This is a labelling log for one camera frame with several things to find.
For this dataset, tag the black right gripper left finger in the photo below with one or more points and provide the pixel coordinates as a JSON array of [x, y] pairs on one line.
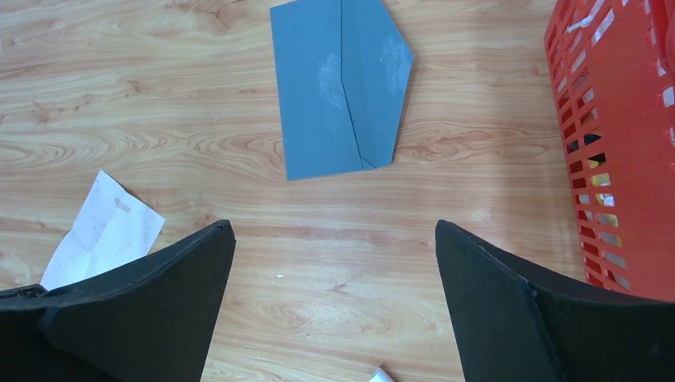
[[151, 319]]

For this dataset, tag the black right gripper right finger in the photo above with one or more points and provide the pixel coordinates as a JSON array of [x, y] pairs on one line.
[[515, 320]]

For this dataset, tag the white letter paper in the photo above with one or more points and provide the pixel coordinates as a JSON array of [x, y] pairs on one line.
[[111, 229]]

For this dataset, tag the grey-blue paper envelope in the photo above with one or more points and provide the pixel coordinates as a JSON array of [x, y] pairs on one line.
[[342, 70]]

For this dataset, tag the green white glue stick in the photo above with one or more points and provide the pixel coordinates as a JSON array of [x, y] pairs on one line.
[[380, 375]]

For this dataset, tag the red plastic shopping basket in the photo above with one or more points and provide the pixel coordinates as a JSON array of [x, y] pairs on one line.
[[611, 67]]

